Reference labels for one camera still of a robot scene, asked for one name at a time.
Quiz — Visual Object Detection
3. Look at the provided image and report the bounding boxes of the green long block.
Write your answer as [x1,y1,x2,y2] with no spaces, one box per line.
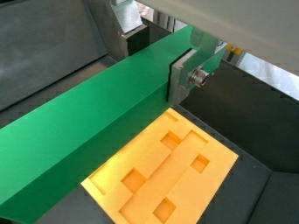
[0,28,192,223]

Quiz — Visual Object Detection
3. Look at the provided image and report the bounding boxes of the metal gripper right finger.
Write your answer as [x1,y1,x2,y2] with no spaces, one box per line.
[167,28,227,106]

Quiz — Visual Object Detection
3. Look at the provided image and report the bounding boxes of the yellow slotted board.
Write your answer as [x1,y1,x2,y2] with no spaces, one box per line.
[81,109,239,224]

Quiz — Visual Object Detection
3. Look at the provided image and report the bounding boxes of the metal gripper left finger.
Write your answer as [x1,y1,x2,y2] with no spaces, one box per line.
[86,0,149,60]

